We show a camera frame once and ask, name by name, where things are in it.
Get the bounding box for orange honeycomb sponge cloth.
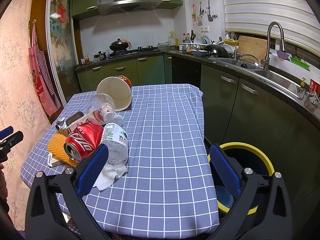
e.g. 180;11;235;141
48;133;78;167

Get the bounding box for foil wrapper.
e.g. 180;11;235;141
55;117;68;137

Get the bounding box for white paper towel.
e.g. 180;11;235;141
93;164;127;191

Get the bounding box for cigarette pack box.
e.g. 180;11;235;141
66;111;87;132

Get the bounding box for red cola can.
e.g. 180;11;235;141
63;121;103;163

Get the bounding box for clear plastic water bottle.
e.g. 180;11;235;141
100;114;129;167

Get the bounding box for clear plastic cup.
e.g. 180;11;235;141
86;93;116;125

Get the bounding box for white paper noodle bowl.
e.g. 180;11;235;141
97;75;132;112

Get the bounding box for small white box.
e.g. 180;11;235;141
47;152;65;167

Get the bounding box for yellow rimmed trash bin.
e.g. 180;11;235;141
208;142;274;214

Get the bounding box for green lower kitchen cabinets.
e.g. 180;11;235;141
74;51;319;227

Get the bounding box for steel kitchen faucet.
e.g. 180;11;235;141
261;21;286;71

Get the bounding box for red checked apron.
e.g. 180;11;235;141
28;22;61;116

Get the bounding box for blue checked tablecloth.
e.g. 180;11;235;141
20;83;221;239

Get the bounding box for steel sink basin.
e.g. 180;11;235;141
253;69;306;100

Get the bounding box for black pot on stove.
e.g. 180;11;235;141
109;38;131;53

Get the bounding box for wooden cutting board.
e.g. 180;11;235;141
237;35;267;62

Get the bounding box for black wok on counter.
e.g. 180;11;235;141
204;44;229;58

